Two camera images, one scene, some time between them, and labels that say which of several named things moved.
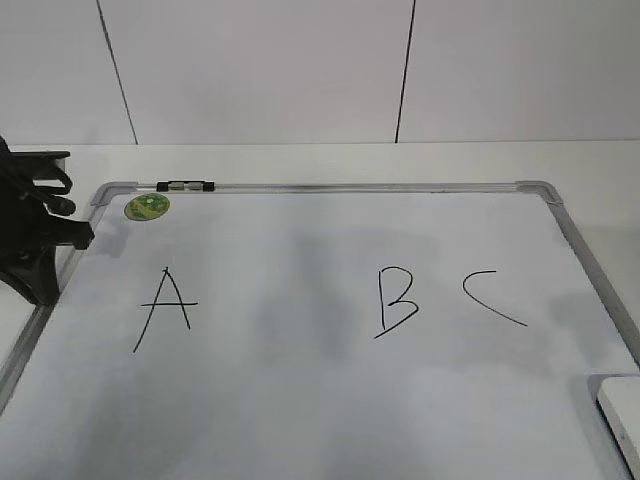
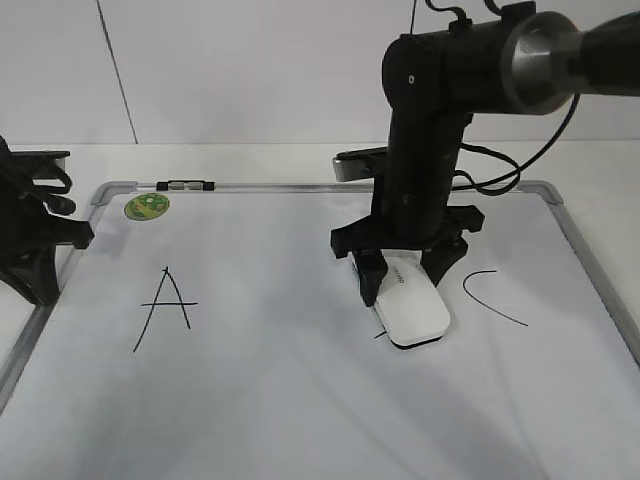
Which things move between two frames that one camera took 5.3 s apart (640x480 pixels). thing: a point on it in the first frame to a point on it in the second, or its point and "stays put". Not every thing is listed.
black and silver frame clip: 185,186 stays put
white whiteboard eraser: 619,399 to 409,304
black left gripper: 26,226 stays put
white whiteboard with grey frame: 379,330 stays put
